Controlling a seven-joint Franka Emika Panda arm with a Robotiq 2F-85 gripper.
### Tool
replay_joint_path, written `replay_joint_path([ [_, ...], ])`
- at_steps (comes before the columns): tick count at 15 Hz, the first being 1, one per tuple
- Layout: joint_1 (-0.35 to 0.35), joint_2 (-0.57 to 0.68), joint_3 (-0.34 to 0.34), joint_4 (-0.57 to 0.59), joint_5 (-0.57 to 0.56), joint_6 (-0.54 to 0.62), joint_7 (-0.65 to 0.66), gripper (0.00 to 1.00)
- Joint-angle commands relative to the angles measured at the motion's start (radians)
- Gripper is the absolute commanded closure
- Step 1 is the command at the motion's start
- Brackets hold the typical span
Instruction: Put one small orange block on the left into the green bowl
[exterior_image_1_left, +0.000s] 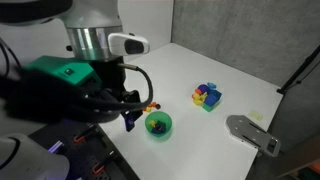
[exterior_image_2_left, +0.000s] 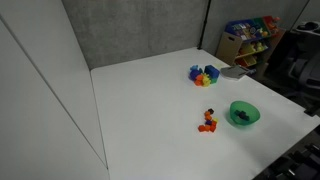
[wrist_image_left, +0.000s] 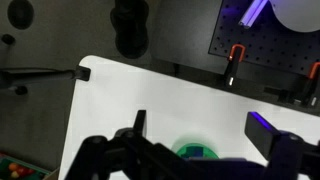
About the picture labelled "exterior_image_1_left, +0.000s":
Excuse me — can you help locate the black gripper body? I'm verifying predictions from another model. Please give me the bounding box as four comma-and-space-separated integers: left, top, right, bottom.
90, 59, 141, 113

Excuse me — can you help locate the dark blue block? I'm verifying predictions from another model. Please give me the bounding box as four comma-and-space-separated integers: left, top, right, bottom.
151, 121, 168, 136

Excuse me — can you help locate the green plastic bowl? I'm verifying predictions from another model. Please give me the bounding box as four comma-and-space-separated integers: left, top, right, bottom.
144, 111, 174, 140

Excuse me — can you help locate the yellow toy block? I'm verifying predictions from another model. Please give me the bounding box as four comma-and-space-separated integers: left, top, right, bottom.
191, 92, 208, 107

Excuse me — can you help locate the green square block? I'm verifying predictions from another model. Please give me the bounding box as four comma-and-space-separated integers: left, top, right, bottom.
201, 101, 221, 113

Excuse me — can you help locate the blue open box block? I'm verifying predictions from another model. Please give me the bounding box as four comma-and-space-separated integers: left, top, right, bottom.
203, 89, 223, 108

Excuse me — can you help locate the black orange clamp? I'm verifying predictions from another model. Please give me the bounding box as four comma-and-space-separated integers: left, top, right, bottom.
92, 150, 117, 176
73, 123, 98, 144

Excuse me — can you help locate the black perforated board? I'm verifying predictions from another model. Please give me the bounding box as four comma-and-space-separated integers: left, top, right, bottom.
28, 113, 140, 180

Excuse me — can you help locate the purple lit indicator strip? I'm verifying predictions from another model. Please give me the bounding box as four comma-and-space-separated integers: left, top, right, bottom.
48, 140, 65, 154

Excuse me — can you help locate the grey metal mounting plate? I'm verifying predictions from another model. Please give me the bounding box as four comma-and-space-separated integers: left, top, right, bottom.
225, 114, 282, 158

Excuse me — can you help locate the pale yellow sticker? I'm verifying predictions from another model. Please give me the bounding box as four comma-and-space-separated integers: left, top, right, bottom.
248, 110, 264, 122

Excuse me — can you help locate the black tripod stand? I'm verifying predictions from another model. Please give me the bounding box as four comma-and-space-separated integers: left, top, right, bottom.
276, 44, 320, 95

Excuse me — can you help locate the thick black cable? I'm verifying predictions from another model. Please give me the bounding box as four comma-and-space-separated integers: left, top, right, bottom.
0, 63, 155, 125

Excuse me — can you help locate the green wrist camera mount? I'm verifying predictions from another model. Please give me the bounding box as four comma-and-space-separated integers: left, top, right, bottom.
24, 55, 103, 88

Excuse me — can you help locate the thin black cable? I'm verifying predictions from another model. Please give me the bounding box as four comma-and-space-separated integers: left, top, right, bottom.
0, 37, 21, 79

